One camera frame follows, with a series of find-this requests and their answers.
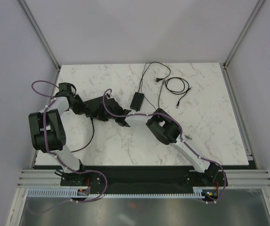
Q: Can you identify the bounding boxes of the black network switch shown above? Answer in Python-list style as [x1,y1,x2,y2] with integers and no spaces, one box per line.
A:
[84,97,103,119]

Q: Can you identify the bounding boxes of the black power adapter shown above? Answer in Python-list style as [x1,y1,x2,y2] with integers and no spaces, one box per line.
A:
[130,92,145,112]

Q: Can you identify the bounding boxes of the black ethernet cable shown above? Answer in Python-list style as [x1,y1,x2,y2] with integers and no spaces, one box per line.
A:
[165,77,192,110]
[70,119,95,153]

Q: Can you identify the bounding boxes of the black power cable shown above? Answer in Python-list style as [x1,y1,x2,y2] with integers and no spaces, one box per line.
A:
[138,61,172,111]

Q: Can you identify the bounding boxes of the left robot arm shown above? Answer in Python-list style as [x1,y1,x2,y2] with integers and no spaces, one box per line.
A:
[29,82,87,186]

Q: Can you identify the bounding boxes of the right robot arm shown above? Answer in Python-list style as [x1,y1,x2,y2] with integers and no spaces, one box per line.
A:
[94,96,220,186]

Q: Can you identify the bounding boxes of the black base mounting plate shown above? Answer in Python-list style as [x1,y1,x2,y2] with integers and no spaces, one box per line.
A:
[55,166,228,194]

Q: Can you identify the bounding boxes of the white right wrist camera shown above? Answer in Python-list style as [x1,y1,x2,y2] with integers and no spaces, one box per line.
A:
[105,92,113,99]

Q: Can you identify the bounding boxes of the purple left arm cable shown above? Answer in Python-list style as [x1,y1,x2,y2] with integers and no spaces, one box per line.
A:
[31,80,109,203]

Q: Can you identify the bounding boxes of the white slotted cable duct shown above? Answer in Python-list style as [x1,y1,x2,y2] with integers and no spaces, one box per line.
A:
[27,188,218,199]

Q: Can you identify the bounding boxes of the left aluminium frame post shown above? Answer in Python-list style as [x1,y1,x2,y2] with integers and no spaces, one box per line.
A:
[17,0,61,71]

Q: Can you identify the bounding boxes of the aluminium frame post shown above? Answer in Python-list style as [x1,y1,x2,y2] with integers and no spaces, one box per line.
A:
[17,0,61,71]
[222,0,266,69]

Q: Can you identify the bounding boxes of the right aluminium frame post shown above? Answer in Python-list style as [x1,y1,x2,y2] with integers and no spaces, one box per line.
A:
[222,0,266,69]

